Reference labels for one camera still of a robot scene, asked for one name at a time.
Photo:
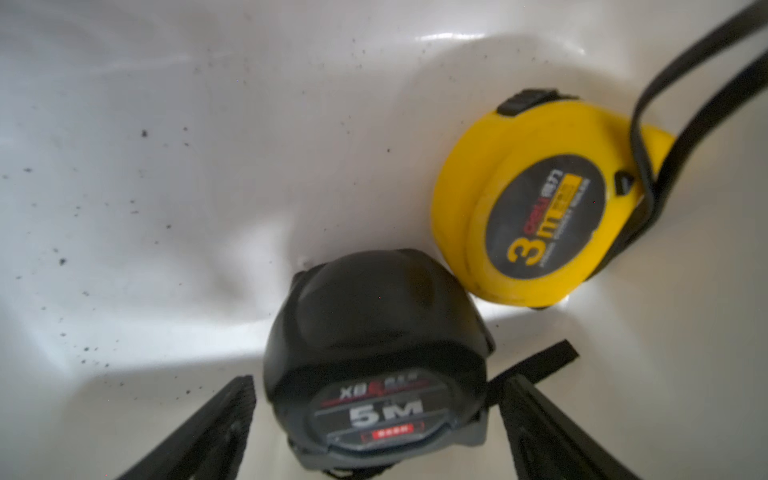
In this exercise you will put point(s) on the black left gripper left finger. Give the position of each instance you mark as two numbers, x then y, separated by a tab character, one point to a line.
210	444

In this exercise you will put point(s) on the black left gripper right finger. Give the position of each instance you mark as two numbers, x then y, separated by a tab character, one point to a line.
546	444

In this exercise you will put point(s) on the black 5m tape measure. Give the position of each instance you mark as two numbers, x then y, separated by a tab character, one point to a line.
381	356

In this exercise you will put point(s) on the yellow 3m tape measure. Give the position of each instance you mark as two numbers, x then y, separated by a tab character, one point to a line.
542	193

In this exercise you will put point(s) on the white storage box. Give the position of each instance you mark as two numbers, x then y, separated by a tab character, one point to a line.
168	166

